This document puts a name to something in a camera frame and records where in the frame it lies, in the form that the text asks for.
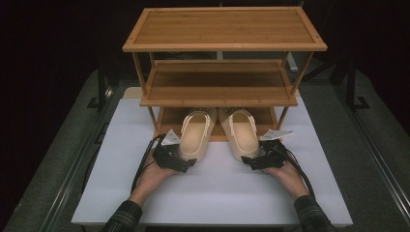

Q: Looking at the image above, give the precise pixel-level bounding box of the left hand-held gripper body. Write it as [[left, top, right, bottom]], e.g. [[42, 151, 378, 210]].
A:
[[152, 129, 187, 173]]

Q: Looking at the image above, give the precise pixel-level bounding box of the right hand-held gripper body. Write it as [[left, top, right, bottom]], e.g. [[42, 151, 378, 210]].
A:
[[250, 129, 295, 171]]

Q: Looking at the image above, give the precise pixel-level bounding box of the beige clog shoe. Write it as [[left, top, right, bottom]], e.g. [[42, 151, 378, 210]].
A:
[[178, 107, 219, 163], [218, 106, 261, 162]]

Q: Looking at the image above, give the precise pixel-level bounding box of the wooden shoe rack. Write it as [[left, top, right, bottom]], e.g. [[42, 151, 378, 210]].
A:
[[121, 6, 329, 143]]

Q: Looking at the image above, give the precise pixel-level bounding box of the person's left hand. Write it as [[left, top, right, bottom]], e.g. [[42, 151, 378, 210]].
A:
[[134, 151, 179, 207]]

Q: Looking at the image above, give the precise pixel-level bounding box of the person's right hand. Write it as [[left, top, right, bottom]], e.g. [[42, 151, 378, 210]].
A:
[[261, 159, 311, 201]]

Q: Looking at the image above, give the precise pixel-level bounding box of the black metal stand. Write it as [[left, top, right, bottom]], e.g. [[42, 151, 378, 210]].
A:
[[86, 59, 114, 113], [345, 62, 372, 112]]

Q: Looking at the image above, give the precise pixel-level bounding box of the white table leg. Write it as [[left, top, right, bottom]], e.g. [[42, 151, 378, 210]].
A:
[[285, 51, 300, 73]]

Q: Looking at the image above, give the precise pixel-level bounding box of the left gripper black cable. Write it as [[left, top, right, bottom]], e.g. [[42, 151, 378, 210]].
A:
[[130, 132, 167, 195]]

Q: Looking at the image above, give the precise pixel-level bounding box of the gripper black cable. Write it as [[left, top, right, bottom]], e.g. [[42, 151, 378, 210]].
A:
[[280, 146, 317, 199], [130, 132, 167, 195]]

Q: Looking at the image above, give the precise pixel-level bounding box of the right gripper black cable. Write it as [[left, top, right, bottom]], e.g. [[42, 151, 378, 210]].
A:
[[280, 146, 317, 199]]

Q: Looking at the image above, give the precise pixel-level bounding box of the thin black floor cable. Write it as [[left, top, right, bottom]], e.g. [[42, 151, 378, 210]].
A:
[[80, 122, 110, 195]]

